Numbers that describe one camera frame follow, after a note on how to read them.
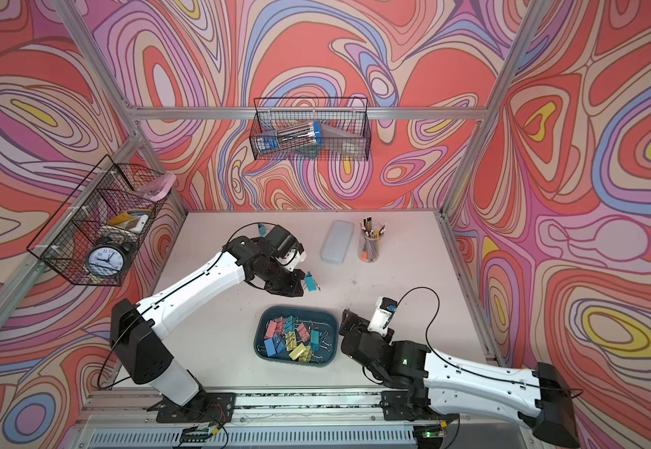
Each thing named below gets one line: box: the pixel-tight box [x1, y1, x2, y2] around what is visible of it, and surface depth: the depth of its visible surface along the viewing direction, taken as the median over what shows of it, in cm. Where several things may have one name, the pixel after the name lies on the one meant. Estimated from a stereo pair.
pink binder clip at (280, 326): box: [274, 316, 286, 334], surface depth 88 cm
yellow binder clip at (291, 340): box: [285, 331, 298, 352], surface depth 84 cm
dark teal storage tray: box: [253, 304, 339, 367], surface depth 85 cm
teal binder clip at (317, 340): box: [310, 330, 333, 353], surface depth 84 cm
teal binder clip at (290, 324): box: [284, 315, 296, 334], surface depth 88 cm
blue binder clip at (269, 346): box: [263, 338, 276, 357], surface depth 83 cm
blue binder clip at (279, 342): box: [273, 332, 287, 355], surface depth 84 cm
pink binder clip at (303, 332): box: [295, 322, 311, 343], surface depth 86 cm
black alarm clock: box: [86, 236, 132, 279], surface depth 69 cm
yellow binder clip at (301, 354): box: [288, 342, 313, 363], surface depth 82 cm
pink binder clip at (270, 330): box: [263, 319, 277, 340], surface depth 86 cm
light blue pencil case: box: [319, 219, 355, 264], surface depth 110 cm
